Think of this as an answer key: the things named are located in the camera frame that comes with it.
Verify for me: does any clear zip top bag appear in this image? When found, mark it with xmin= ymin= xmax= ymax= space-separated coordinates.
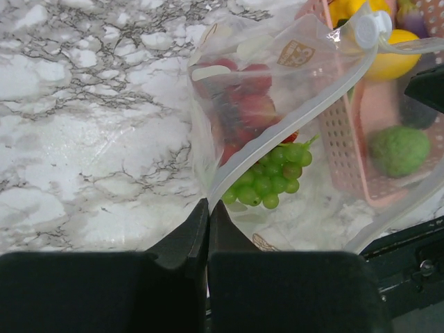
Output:
xmin=187 ymin=2 xmax=443 ymax=253

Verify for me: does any purple eggplant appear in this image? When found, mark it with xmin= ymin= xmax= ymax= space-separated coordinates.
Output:
xmin=395 ymin=1 xmax=438 ymax=130

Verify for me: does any yellow bell pepper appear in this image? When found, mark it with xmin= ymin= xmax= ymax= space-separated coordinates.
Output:
xmin=328 ymin=0 xmax=391 ymax=28

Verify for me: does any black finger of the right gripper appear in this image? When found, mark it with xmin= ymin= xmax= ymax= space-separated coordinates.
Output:
xmin=404 ymin=65 xmax=444 ymax=113

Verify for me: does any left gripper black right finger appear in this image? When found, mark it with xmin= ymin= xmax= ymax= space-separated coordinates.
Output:
xmin=208 ymin=203 xmax=393 ymax=332

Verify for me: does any pink plastic basket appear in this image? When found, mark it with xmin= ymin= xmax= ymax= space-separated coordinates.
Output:
xmin=294 ymin=0 xmax=444 ymax=209

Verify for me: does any green round fruit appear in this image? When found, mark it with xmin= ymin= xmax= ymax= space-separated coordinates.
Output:
xmin=368 ymin=125 xmax=431 ymax=178

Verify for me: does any green grape bunch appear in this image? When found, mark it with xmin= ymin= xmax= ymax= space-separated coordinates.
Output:
xmin=222 ymin=133 xmax=318 ymax=210

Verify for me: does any yellow lemon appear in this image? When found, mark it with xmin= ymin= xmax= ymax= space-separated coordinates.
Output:
xmin=364 ymin=29 xmax=421 ymax=81

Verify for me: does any red cherry bunch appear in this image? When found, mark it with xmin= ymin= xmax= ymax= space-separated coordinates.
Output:
xmin=189 ymin=58 xmax=296 ymax=166

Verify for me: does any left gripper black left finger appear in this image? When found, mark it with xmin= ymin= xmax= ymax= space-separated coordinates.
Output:
xmin=1 ymin=199 xmax=209 ymax=332

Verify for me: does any black mounting rail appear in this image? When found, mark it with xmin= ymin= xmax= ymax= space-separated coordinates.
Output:
xmin=361 ymin=216 xmax=443 ymax=318

